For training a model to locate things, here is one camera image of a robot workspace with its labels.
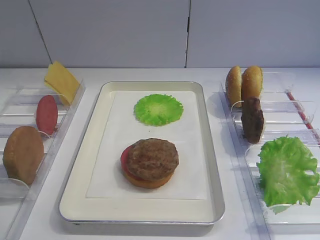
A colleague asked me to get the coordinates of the light brown meat patty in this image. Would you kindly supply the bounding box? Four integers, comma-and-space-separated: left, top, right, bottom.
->
126, 138, 179, 181

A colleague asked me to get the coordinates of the round flat lettuce leaf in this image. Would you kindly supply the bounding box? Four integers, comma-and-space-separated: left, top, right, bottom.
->
133, 93, 184, 127

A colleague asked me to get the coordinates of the red tomato slice on bun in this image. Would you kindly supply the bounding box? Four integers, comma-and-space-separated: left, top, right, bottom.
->
120, 145, 146, 183

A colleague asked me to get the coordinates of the dark brown meat patty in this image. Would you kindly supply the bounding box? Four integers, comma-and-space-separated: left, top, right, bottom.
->
241, 97, 265, 144

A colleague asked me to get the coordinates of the yellow cheese slice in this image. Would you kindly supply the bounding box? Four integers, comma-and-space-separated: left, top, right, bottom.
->
44, 61, 80, 106

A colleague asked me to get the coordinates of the red tomato slice in rack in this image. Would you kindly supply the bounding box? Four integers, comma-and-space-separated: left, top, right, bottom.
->
36, 95, 58, 135

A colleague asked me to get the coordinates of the ruffled lettuce leaf in rack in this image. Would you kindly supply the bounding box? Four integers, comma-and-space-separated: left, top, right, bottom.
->
256, 136, 320, 207

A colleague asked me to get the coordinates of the white paper tray liner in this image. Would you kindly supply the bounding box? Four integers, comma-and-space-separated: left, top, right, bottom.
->
86, 91, 208, 200

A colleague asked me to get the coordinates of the bottom bun on tray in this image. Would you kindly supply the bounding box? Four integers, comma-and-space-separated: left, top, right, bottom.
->
121, 165, 173, 189

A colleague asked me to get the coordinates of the sesame bun top left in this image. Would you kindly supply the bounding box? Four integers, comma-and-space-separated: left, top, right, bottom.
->
225, 65, 242, 108

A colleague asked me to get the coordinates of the sesame bun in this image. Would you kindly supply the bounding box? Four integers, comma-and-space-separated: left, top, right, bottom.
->
241, 65, 263, 106
225, 65, 242, 108

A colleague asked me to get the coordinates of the sesame bun top right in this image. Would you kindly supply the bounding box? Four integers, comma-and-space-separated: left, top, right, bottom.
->
241, 65, 263, 106

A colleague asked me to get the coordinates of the clear acrylic right rack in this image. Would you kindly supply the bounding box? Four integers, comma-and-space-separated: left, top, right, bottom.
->
217, 70, 320, 240

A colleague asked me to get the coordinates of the cream metal tray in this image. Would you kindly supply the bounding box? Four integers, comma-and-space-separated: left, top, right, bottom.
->
59, 81, 225, 226

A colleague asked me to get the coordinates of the brown bun slice in rack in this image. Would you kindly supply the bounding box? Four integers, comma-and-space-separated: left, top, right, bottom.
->
3, 126, 44, 186

